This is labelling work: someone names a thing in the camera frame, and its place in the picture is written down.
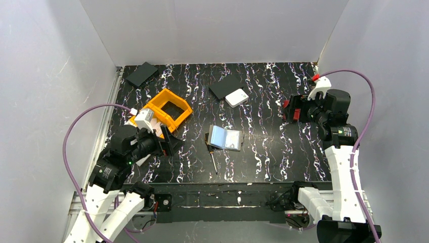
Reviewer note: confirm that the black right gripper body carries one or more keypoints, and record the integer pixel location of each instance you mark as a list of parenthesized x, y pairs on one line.
[(298, 109)]

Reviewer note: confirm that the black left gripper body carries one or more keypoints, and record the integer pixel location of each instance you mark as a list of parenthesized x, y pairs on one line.
[(164, 142)]

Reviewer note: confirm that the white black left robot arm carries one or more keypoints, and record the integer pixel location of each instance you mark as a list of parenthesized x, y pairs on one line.
[(108, 206)]

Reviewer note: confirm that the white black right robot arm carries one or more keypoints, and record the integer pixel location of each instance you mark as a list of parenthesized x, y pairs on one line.
[(347, 218)]

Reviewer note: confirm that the red leather card holder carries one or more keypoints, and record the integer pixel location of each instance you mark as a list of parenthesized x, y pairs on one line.
[(285, 110)]

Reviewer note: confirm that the white VIP credit card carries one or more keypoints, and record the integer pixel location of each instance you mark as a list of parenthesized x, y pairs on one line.
[(232, 140)]

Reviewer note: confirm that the yellow plastic bin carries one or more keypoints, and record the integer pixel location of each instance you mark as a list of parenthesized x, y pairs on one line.
[(169, 109)]

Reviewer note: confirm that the yellow black screwdriver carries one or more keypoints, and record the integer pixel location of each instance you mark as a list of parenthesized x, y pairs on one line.
[(211, 151)]

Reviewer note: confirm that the black flat box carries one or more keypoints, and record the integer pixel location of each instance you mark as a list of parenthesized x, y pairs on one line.
[(225, 86)]

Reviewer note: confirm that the black flat pad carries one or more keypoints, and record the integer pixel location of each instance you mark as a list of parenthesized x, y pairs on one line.
[(142, 74)]

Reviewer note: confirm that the white rectangular box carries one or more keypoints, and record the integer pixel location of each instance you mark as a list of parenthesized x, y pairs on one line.
[(236, 98)]

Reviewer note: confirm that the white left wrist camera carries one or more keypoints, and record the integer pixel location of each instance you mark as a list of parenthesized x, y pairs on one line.
[(142, 119)]

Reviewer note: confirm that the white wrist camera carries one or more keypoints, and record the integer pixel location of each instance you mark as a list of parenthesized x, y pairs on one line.
[(323, 84), (142, 119)]

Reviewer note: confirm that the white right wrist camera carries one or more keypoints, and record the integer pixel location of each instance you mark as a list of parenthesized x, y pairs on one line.
[(323, 84)]

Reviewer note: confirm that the aluminium left side rail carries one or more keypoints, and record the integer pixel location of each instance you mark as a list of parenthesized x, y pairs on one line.
[(104, 127)]

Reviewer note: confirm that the aluminium rail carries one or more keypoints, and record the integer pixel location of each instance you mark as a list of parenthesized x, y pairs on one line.
[(217, 199), (104, 127)]

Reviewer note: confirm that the aluminium front rail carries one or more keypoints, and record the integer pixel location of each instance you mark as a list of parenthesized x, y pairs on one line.
[(217, 199)]

